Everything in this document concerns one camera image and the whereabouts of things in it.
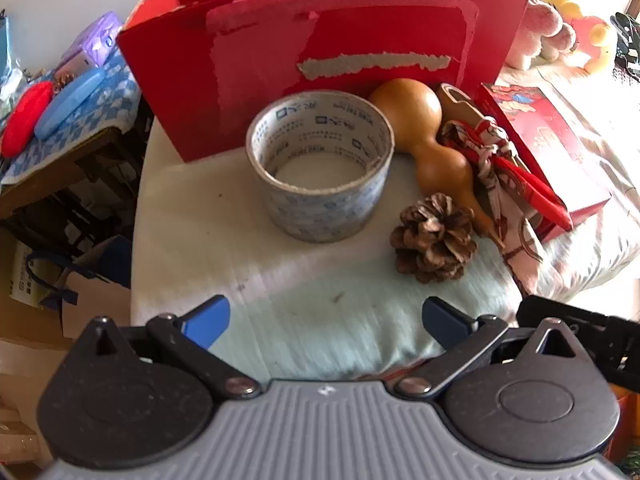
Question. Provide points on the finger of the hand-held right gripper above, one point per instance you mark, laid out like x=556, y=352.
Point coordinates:
x=560, y=315

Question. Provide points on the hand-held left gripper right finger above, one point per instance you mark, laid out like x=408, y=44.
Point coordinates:
x=445, y=320

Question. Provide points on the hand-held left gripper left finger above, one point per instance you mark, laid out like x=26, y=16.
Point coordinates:
x=207, y=317

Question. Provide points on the large brown pine cone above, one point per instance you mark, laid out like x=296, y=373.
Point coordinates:
x=432, y=240

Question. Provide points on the printed packing tape roll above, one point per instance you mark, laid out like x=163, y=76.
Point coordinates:
x=325, y=210

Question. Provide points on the small red gift box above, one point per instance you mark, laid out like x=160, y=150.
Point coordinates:
x=555, y=140

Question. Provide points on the brown dried gourd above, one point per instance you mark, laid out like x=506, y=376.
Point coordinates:
x=405, y=110

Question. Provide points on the red cardboard box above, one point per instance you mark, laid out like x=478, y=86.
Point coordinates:
x=280, y=60

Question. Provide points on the pale green bed sheet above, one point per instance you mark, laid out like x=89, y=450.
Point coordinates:
x=200, y=240

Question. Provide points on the paper bag with blue ribbon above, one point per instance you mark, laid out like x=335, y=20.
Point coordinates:
x=100, y=300

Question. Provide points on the white striped quilt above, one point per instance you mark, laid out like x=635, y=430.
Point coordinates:
x=605, y=125

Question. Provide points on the wooden side table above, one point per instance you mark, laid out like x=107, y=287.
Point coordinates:
x=50, y=177

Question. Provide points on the blue checkered towel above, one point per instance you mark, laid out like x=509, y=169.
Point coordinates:
x=95, y=115

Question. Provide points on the blue glasses case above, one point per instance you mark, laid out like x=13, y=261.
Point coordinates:
x=70, y=102

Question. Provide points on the red glasses case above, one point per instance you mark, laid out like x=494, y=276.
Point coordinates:
x=25, y=120

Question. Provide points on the yellow bear plush toy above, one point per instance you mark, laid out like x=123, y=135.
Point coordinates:
x=600, y=40

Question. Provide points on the dark patterned cloth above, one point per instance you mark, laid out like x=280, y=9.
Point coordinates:
x=629, y=45

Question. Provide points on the pink plush toy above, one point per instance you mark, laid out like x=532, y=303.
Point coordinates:
x=542, y=25

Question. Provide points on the purple tissue pack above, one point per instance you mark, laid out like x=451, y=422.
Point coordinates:
x=95, y=40

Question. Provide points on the crumpled clear plastic wrap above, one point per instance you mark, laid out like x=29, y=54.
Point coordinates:
x=11, y=85

